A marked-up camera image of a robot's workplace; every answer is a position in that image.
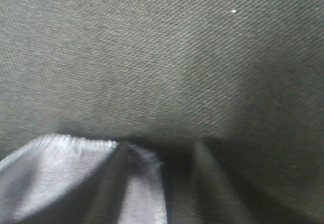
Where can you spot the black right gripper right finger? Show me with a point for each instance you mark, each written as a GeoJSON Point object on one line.
{"type": "Point", "coordinates": [198, 189]}

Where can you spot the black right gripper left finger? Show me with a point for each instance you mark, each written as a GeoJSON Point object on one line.
{"type": "Point", "coordinates": [107, 204]}

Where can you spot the grey-purple towel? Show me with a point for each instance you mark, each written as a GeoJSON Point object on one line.
{"type": "Point", "coordinates": [53, 179]}

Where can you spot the black table cloth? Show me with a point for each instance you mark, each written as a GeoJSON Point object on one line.
{"type": "Point", "coordinates": [244, 77]}

